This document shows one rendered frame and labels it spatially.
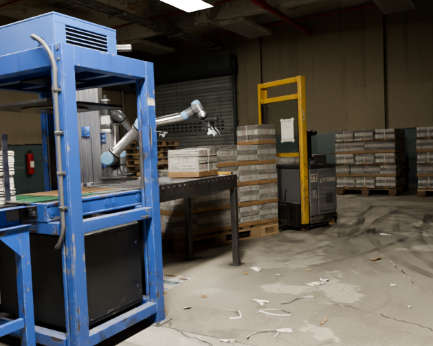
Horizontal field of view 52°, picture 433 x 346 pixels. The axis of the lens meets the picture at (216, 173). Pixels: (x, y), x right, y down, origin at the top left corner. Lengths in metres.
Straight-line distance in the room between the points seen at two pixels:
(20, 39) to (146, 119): 0.78
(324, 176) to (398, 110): 5.30
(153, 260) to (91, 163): 1.75
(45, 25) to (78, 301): 1.39
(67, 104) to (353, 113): 9.26
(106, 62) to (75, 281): 1.11
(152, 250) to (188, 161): 1.16
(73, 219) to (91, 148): 2.07
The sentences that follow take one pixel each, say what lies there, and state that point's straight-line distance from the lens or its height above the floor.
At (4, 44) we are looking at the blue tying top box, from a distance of 2.82.
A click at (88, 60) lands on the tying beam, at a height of 1.49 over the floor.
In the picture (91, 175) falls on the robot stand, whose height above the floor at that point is 0.83.
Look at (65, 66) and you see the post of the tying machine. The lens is 2.26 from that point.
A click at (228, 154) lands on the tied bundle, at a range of 4.88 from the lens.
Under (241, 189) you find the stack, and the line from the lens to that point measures 5.00.
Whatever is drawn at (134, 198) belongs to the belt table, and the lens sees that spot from 2.78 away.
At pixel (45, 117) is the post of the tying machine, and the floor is 1.29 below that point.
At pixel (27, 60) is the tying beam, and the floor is 1.50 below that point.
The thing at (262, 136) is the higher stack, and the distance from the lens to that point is 5.20.
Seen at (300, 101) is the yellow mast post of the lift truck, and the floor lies 1.55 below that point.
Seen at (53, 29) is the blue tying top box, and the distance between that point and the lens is 2.51.
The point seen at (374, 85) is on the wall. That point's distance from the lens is 10.86.
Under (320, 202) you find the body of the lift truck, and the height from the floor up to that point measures 0.31.
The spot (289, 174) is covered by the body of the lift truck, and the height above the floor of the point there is 0.67.
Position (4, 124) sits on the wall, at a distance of 11.15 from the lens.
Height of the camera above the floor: 1.02
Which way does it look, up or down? 3 degrees down
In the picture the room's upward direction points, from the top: 2 degrees counter-clockwise
